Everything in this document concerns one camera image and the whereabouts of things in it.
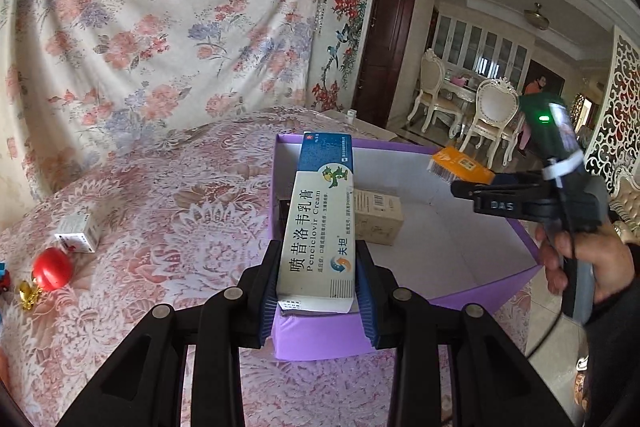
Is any small white cup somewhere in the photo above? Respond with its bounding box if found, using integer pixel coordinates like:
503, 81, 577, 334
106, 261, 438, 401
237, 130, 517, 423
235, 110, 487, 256
346, 109, 357, 124

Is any floral bed sheet backdrop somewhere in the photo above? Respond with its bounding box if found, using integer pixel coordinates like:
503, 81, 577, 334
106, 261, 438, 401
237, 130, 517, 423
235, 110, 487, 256
1, 0, 318, 218

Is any carved white screen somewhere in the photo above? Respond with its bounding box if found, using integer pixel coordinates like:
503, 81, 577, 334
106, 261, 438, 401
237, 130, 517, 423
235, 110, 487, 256
585, 26, 639, 196

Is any beige cardboard box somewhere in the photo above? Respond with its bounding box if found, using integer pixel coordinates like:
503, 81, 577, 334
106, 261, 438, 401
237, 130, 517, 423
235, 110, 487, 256
354, 190, 404, 246

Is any red heart squeeze toy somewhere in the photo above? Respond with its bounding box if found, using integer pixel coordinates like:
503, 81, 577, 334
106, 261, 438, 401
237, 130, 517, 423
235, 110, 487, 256
32, 247, 74, 291

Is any white dining table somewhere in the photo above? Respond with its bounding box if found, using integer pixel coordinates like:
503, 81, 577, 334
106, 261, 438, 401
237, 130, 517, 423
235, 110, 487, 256
442, 79, 476, 104

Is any white dining chair far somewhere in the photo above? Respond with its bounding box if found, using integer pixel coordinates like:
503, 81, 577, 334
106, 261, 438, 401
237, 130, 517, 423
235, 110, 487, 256
407, 49, 464, 140

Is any white glass cabinet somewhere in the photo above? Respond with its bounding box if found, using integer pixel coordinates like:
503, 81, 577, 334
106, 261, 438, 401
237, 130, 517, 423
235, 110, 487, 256
427, 3, 535, 91

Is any right hand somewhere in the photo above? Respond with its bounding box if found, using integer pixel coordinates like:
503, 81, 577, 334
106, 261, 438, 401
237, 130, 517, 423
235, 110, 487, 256
535, 221, 636, 303

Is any white blue cream box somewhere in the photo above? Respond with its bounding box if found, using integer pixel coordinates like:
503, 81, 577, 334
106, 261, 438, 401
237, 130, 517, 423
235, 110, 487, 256
277, 132, 356, 314

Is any purple storage box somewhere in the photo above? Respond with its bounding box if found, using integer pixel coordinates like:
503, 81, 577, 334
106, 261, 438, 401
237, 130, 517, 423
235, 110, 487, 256
270, 134, 539, 362

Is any white medicine box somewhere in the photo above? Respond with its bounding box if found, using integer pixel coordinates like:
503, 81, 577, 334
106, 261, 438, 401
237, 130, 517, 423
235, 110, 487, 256
54, 211, 101, 254

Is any pink lace tablecloth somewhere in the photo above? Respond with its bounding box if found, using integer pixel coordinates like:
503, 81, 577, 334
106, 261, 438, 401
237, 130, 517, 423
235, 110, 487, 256
1, 108, 530, 426

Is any flower bird scroll painting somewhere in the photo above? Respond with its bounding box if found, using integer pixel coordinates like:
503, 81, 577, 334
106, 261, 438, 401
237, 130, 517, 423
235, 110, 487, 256
306, 0, 372, 112

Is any white side table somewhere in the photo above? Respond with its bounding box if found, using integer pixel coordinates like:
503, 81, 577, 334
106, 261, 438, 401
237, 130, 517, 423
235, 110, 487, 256
323, 109, 397, 142

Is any red blue toy car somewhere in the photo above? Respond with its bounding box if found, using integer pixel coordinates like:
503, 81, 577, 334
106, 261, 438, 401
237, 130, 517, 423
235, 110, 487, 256
0, 262, 11, 293

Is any gold ingot ornament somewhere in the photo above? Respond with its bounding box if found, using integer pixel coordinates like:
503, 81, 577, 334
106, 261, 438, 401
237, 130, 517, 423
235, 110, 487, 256
17, 280, 42, 311

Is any orange tissue pack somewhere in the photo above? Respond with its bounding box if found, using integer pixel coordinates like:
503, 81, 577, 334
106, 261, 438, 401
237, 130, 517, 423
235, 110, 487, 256
427, 146, 495, 184

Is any black applicator box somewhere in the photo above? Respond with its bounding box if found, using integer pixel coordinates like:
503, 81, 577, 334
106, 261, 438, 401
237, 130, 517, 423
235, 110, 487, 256
278, 199, 291, 234

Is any dark wooden door frame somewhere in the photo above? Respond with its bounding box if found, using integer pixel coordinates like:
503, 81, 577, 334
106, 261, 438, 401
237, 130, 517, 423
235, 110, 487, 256
352, 0, 416, 127

